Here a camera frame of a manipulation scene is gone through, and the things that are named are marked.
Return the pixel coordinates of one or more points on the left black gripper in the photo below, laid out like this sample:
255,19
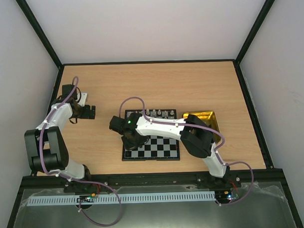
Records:
86,114

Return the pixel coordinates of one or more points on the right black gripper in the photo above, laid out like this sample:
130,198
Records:
132,143

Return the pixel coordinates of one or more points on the gold metal tin tray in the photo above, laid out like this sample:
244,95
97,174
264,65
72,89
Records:
208,117

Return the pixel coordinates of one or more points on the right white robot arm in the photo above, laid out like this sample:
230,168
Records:
200,140

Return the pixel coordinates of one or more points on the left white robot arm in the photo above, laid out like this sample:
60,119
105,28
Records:
45,147

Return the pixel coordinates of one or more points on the black white chessboard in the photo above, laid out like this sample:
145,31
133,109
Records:
157,148

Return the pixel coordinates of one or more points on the black frame enclosure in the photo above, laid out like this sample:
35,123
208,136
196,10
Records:
269,173

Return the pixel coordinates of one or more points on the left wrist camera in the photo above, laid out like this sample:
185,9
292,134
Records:
82,99

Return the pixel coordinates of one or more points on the white slotted cable duct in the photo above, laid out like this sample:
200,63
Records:
163,197

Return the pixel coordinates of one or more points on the black mounting rail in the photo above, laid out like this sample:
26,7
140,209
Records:
202,180

